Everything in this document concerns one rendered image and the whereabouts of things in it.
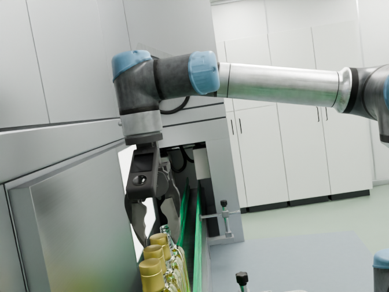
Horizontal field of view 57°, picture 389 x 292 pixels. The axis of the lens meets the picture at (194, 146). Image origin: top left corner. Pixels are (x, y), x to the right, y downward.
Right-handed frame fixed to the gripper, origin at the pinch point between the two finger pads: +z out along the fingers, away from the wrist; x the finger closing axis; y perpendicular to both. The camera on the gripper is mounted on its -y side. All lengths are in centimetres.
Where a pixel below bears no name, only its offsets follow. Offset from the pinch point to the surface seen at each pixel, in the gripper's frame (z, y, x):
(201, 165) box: 3, 106, -6
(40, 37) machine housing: -40.3, 0.2, 15.1
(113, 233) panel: 1.2, 12.3, 12.2
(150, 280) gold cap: 1.3, -13.2, -0.2
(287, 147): 38, 372, -104
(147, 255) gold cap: -0.4, -7.2, 1.0
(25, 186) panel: -16.7, -19.5, 12.5
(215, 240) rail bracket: 29, 74, -8
